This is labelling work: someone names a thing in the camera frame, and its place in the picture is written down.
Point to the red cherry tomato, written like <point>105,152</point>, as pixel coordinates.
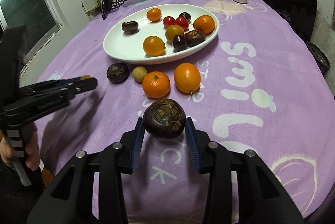
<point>182,22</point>
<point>168,21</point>

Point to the person's left hand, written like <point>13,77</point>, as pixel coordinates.
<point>32,150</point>

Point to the orange fruit plate front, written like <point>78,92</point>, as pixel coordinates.
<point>154,46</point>

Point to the red cherry tomato right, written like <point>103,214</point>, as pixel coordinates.
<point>182,22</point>

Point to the dark wrinkled passion fruit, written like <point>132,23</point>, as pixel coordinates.
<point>118,73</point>

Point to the dark brown passion fruit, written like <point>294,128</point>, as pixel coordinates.
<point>164,119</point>

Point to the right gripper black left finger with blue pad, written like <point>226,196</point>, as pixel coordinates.
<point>89,189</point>

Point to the dark chestnut on plate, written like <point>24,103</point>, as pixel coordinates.
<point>129,27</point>

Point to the small orange kumquat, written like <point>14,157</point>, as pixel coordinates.
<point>154,14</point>

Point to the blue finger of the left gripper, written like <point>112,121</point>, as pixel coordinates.
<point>62,82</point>

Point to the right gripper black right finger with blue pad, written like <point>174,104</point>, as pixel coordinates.
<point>261,197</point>

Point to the yellow orange fruit centre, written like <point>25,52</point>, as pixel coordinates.
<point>172,31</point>

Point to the large smooth orange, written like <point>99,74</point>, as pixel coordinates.
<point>187,78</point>

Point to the dark cherry at back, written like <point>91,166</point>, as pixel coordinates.
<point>185,15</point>

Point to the purple printed tablecloth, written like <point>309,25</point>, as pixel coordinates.
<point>261,89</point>

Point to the small brown longan fruit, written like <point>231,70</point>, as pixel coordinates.
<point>85,77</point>

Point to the orange mandarin on plate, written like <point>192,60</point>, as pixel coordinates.
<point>205,23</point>

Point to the dark purple plum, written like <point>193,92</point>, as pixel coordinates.
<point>179,43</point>

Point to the orange mandarin with stem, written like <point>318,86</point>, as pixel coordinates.
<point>156,85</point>

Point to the black round stool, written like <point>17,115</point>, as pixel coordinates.
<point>320,58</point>

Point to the yellowish longan fruit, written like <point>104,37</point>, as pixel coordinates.
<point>139,73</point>

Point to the white oval plate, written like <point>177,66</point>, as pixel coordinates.
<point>129,48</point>

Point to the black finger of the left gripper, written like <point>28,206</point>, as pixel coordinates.
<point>83,85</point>

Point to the red cherry tomato left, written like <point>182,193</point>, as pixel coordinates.
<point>168,21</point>

